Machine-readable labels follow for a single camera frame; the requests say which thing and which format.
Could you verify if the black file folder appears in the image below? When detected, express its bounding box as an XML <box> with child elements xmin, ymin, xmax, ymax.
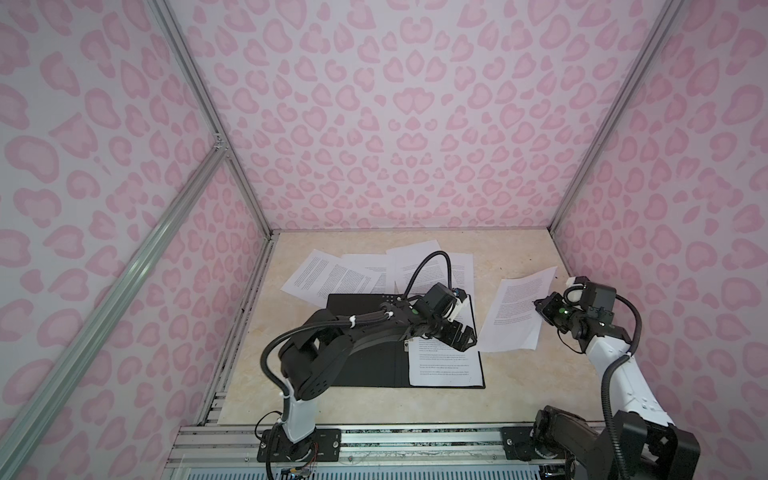
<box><xmin>311</xmin><ymin>292</ymin><xmax>486</xmax><ymax>390</ymax></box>

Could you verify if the right corner aluminium post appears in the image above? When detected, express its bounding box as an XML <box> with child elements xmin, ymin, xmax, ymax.
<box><xmin>548</xmin><ymin>0</ymin><xmax>688</xmax><ymax>238</ymax></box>

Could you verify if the printed paper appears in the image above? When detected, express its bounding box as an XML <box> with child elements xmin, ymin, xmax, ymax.
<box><xmin>342</xmin><ymin>254</ymin><xmax>397</xmax><ymax>294</ymax></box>
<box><xmin>386</xmin><ymin>240</ymin><xmax>449</xmax><ymax>294</ymax></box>
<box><xmin>281</xmin><ymin>250</ymin><xmax>383</xmax><ymax>307</ymax></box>
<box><xmin>478</xmin><ymin>267</ymin><xmax>556</xmax><ymax>353</ymax></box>
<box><xmin>407</xmin><ymin>304</ymin><xmax>485</xmax><ymax>389</ymax></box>

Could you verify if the corner aluminium post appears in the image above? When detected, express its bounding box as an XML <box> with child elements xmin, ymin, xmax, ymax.
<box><xmin>548</xmin><ymin>0</ymin><xmax>688</xmax><ymax>238</ymax></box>
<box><xmin>147</xmin><ymin>0</ymin><xmax>273</xmax><ymax>239</ymax></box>

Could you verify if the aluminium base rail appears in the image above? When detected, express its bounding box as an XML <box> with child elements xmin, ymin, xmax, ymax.
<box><xmin>161</xmin><ymin>422</ymin><xmax>569</xmax><ymax>479</ymax></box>

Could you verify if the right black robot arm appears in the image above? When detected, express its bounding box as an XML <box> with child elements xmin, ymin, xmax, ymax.
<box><xmin>530</xmin><ymin>276</ymin><xmax>701</xmax><ymax>479</ymax></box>

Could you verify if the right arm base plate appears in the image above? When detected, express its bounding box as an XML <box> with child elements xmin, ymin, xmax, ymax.
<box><xmin>500</xmin><ymin>426</ymin><xmax>562</xmax><ymax>462</ymax></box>

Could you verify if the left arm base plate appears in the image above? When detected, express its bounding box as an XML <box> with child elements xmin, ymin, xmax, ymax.
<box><xmin>257</xmin><ymin>426</ymin><xmax>342</xmax><ymax>463</ymax></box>

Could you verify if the paper under back centre sheet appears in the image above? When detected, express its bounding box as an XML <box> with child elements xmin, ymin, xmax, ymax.
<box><xmin>449</xmin><ymin>252</ymin><xmax>475</xmax><ymax>296</ymax></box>

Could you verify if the left corner aluminium post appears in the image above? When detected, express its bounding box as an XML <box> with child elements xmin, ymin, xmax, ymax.
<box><xmin>147</xmin><ymin>0</ymin><xmax>273</xmax><ymax>239</ymax></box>

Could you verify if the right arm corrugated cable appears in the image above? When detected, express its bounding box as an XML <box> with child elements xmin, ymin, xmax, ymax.
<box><xmin>560</xmin><ymin>284</ymin><xmax>643</xmax><ymax>480</ymax></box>

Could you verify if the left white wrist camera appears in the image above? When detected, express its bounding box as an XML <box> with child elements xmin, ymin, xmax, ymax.
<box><xmin>445</xmin><ymin>288</ymin><xmax>470</xmax><ymax>322</ymax></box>

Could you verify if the diagonal aluminium frame bar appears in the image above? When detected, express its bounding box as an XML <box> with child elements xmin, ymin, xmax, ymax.
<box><xmin>1</xmin><ymin>146</ymin><xmax>226</xmax><ymax>479</ymax></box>

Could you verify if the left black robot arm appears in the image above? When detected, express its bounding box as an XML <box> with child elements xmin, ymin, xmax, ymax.
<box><xmin>258</xmin><ymin>283</ymin><xmax>477</xmax><ymax>463</ymax></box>

